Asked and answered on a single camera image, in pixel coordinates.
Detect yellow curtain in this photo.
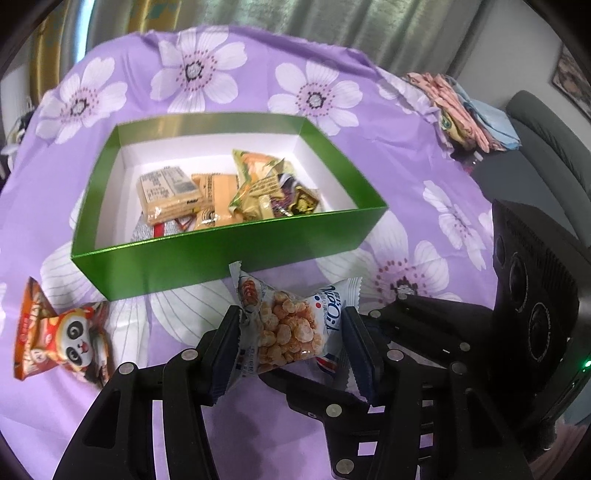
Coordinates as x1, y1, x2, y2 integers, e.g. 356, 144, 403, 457
30, 0, 176, 93

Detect purple floral cloth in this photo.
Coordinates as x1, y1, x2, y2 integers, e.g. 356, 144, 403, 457
0, 27, 497, 480

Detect black and white clutter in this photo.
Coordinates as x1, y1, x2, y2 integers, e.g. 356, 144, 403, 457
0, 111, 33, 158

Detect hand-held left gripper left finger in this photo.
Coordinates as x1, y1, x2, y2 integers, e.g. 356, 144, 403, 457
53, 305, 243, 480

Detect pile of folded clothes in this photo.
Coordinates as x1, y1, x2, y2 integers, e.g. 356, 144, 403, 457
402, 71, 520, 162

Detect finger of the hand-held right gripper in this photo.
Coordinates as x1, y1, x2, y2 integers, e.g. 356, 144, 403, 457
259, 367, 419, 480
367, 293, 498, 371

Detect tan cracker packet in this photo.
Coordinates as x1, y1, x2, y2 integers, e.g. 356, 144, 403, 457
137, 167, 201, 226

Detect green cardboard box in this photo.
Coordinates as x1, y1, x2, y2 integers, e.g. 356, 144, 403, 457
70, 112, 389, 301

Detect red snack packet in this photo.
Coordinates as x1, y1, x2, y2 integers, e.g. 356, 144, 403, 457
131, 217, 197, 241

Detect white puffed snack packet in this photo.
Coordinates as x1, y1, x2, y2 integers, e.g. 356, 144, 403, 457
228, 261, 363, 407

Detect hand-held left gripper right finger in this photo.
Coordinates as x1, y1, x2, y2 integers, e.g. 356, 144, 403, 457
342, 305, 532, 480

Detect orange snack packet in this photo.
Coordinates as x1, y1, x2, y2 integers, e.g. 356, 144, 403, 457
191, 172, 243, 230

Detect panda print snack packet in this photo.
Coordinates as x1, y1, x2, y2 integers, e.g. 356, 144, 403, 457
13, 276, 114, 386

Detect grey sofa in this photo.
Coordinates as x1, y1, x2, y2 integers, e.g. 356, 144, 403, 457
471, 90, 591, 259

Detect green snack packet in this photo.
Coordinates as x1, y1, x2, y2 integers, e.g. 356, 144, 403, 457
228, 148, 298, 220

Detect dark purple snack packet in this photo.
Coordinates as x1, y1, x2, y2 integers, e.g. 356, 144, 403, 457
272, 178, 321, 217

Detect grey-green curtain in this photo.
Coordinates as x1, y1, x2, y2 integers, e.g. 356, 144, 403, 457
139, 0, 509, 79

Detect framed wall picture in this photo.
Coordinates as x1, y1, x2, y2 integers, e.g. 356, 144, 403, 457
551, 44, 591, 104

